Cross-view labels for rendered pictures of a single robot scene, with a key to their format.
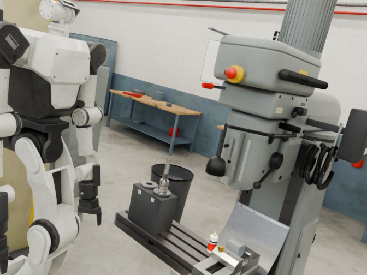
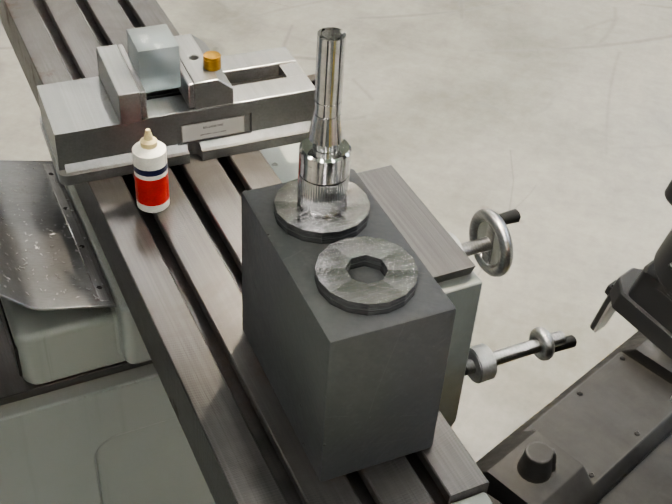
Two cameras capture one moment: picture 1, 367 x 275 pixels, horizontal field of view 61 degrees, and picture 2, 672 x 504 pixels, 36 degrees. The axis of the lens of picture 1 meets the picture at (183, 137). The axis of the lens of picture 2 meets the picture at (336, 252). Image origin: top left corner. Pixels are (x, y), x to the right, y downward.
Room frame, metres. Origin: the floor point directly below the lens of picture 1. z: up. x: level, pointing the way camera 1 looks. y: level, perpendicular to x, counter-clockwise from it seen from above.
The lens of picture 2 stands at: (2.19, 0.39, 1.71)
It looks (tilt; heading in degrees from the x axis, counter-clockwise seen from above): 40 degrees down; 205
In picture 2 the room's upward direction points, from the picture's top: 4 degrees clockwise
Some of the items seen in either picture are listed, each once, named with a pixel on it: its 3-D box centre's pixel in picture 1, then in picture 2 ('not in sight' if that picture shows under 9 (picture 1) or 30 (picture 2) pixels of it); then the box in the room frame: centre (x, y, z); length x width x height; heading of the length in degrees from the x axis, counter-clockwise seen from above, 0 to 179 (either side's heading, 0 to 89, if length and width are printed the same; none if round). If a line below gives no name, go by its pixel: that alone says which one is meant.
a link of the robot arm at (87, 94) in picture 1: (86, 99); not in sight; (1.38, 0.46, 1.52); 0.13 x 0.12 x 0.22; 160
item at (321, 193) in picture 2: (163, 186); (323, 179); (1.49, 0.05, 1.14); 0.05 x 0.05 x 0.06
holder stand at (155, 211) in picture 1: (152, 204); (338, 314); (1.52, 0.09, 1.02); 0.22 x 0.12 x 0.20; 51
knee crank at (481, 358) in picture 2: not in sight; (521, 350); (0.95, 0.16, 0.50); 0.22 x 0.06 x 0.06; 142
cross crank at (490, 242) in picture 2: not in sight; (472, 247); (0.88, 0.04, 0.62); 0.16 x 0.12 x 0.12; 142
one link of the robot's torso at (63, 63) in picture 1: (40, 69); not in sight; (1.19, 0.58, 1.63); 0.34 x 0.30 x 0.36; 161
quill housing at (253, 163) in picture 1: (248, 149); not in sight; (1.28, -0.28, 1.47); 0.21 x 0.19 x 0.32; 52
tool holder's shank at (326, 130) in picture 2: (166, 169); (328, 92); (1.49, 0.05, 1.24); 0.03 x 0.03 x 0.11
